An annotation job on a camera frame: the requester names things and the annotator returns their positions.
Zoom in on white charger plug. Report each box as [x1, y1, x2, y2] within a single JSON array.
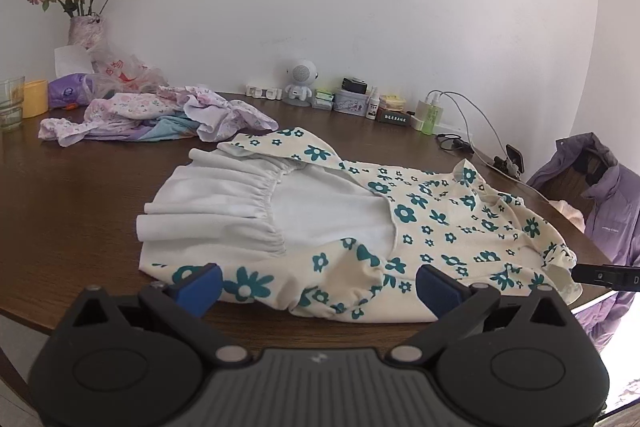
[[416, 101, 433, 122]]

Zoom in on white spray bottle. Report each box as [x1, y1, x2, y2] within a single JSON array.
[[366, 88, 380, 120]]

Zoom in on purple puffer jacket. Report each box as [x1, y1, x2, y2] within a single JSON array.
[[527, 132, 640, 353]]

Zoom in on black box with lettering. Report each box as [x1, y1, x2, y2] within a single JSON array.
[[376, 108, 410, 127]]

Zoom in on grey printed tin box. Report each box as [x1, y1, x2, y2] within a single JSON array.
[[333, 89, 369, 117]]

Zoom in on black phone on stand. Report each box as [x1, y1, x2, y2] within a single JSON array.
[[492, 144, 525, 179]]

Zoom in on white tissue paper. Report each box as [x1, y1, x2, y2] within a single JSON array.
[[54, 46, 93, 78]]

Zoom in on clear plastic bag red print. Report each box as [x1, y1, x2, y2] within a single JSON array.
[[88, 41, 168, 98]]

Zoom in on purple flower vase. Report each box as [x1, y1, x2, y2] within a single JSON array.
[[67, 14, 105, 51]]

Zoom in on white round robot figurine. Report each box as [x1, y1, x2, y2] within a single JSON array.
[[282, 60, 318, 107]]

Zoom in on small white pill strip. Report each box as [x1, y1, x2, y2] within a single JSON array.
[[245, 84, 282, 101]]

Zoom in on yellow packet stack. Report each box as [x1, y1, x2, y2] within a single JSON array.
[[380, 94, 406, 112]]

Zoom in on black cable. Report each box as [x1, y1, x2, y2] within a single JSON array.
[[434, 132, 475, 154]]

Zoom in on pink fluffy fabric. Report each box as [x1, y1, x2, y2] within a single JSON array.
[[549, 199, 586, 233]]

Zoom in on small black box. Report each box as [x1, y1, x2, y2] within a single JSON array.
[[342, 77, 368, 94]]

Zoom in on green white small boxes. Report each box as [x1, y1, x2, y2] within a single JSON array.
[[311, 89, 334, 112]]

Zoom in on pink purple clothes pile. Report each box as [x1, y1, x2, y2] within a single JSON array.
[[38, 87, 279, 147]]

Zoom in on green spray bottle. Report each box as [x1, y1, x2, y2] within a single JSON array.
[[421, 91, 442, 135]]

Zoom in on cream teal floral dress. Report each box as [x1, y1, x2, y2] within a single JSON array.
[[137, 128, 582, 323]]

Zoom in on yellow plastic cup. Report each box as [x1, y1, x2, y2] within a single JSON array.
[[22, 79, 49, 119]]

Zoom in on purple tissue pack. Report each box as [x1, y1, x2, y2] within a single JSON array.
[[48, 74, 98, 109]]

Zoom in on clear drinking glass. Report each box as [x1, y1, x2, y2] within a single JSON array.
[[0, 76, 25, 132]]

